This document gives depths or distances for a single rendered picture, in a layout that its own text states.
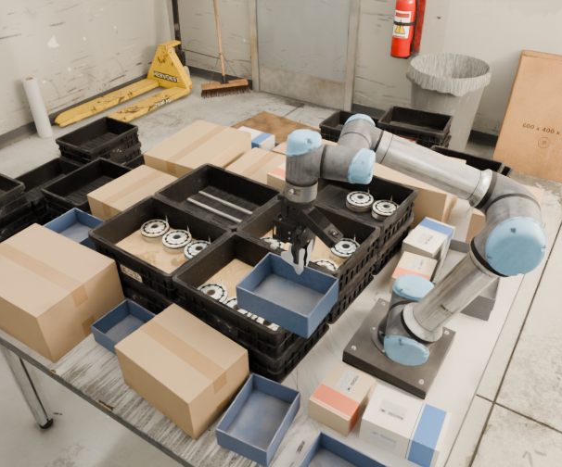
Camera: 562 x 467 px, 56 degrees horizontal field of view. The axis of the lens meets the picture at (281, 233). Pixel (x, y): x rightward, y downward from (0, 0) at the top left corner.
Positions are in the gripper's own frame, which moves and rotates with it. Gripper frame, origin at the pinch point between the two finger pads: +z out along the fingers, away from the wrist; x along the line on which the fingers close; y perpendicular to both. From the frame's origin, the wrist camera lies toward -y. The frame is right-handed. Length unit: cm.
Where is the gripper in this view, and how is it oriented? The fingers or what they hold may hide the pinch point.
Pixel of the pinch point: (302, 270)
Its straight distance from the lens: 132.4
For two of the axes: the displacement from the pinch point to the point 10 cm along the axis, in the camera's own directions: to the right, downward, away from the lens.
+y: -8.3, -3.2, 4.6
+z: -0.4, 8.5, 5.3
